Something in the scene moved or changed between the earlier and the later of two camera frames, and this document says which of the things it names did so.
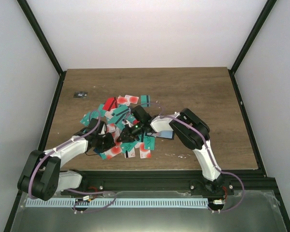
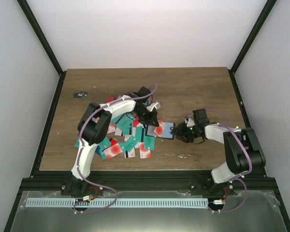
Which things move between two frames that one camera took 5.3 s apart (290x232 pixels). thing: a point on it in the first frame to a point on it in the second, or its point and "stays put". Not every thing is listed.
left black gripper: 111,143 to 152,117
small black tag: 80,94 stays put
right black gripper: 128,137 to 181,133
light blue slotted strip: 116,202 stays put
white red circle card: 144,153 stays put
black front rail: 246,181 stays put
